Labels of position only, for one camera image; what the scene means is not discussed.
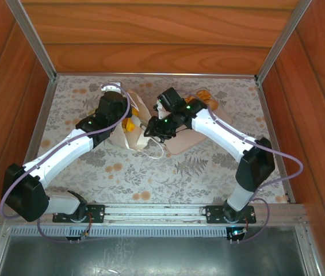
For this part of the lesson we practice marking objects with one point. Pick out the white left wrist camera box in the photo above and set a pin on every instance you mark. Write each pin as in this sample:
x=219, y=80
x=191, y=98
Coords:
x=111, y=87

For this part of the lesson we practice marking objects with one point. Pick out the aluminium frame post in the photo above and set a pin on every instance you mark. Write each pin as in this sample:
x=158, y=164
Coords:
x=32, y=40
x=283, y=40

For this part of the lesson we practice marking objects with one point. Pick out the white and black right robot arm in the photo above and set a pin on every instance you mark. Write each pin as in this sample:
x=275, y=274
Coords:
x=219, y=129

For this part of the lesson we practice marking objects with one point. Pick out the floral patterned tablecloth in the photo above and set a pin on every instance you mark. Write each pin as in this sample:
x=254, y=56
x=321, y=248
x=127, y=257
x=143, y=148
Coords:
x=165, y=178

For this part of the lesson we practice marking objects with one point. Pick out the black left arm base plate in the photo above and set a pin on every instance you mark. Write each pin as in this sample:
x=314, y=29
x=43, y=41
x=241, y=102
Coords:
x=96, y=214

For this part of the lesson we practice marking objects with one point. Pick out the aluminium side rail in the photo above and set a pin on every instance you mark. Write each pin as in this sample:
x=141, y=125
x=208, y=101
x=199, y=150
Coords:
x=265, y=100
x=39, y=129

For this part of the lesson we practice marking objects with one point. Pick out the beige square tray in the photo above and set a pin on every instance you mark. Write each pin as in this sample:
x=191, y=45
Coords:
x=185, y=142

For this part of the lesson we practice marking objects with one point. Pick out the aluminium back rail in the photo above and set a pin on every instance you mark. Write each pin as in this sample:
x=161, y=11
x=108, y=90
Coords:
x=156, y=74

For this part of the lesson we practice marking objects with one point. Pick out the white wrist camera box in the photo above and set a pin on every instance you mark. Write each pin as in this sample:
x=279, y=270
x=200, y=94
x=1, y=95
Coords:
x=111, y=87
x=158, y=110

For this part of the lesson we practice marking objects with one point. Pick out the white printed paper bag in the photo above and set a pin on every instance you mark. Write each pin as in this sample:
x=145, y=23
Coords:
x=135, y=139

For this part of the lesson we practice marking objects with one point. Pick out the small board with green light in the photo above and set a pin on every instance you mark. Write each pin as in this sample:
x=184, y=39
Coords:
x=237, y=232

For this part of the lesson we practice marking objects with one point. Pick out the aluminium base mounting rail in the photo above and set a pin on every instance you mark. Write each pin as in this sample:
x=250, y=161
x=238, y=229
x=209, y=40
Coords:
x=150, y=211

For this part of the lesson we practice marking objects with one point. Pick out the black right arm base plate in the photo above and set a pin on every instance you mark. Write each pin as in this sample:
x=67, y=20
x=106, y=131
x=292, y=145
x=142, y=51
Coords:
x=212, y=214

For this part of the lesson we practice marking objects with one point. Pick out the shiny metal sheet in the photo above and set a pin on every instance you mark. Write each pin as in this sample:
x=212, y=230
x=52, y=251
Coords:
x=150, y=256

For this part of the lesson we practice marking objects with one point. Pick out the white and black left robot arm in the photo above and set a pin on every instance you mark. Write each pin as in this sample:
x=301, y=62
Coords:
x=61, y=155

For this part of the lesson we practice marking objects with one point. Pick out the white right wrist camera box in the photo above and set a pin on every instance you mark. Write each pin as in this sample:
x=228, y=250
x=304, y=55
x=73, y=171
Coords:
x=158, y=110

